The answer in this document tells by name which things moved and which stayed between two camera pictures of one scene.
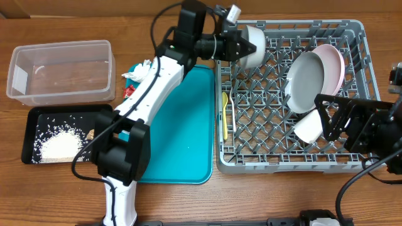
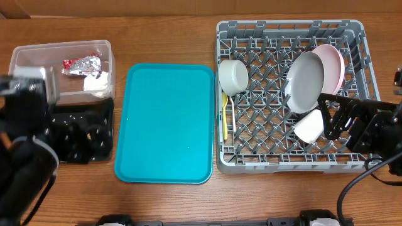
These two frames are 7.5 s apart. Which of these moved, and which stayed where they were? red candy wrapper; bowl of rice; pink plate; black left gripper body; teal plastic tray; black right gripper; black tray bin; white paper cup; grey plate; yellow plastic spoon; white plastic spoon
Moved: bowl of rice; black left gripper body; red candy wrapper
Stayed: white plastic spoon; pink plate; black right gripper; grey plate; yellow plastic spoon; black tray bin; teal plastic tray; white paper cup
